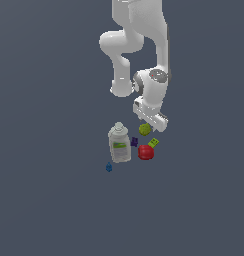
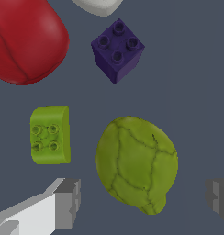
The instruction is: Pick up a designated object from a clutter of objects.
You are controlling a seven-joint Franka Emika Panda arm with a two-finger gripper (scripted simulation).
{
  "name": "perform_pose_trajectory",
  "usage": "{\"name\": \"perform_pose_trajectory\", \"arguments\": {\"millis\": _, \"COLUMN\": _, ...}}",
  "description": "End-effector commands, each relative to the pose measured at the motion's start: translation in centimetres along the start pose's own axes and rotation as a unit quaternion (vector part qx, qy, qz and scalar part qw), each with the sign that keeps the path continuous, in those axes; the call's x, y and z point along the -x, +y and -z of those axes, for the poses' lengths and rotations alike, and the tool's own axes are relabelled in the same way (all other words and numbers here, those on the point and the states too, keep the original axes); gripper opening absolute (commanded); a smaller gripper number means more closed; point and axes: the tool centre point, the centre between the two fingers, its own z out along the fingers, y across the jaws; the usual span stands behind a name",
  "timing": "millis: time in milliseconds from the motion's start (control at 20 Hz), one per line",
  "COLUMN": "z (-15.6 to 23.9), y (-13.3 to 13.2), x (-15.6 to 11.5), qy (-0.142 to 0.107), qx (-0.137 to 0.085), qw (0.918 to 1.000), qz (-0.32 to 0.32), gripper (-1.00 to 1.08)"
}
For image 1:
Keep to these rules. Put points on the olive green ball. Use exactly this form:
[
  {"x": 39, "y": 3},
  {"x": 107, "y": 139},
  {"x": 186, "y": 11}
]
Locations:
[{"x": 144, "y": 129}]

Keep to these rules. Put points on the small blue toy piece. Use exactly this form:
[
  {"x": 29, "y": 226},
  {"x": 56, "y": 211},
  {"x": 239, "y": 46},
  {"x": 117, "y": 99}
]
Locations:
[{"x": 109, "y": 167}]

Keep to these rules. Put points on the purple toy piece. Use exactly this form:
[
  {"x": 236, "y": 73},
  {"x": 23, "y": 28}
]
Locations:
[{"x": 134, "y": 142}]

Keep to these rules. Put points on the white labelled plastic bottle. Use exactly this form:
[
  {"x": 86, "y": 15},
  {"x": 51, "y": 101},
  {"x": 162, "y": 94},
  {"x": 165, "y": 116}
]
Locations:
[{"x": 120, "y": 144}]

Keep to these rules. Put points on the red apple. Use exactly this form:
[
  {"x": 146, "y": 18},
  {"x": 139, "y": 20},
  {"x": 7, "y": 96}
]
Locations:
[{"x": 146, "y": 152}]

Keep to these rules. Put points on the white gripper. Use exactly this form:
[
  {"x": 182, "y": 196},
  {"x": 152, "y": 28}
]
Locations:
[{"x": 150, "y": 116}]

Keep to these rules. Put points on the lime green toy block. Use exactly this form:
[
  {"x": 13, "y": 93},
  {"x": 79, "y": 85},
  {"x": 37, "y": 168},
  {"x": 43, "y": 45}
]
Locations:
[{"x": 153, "y": 142}]

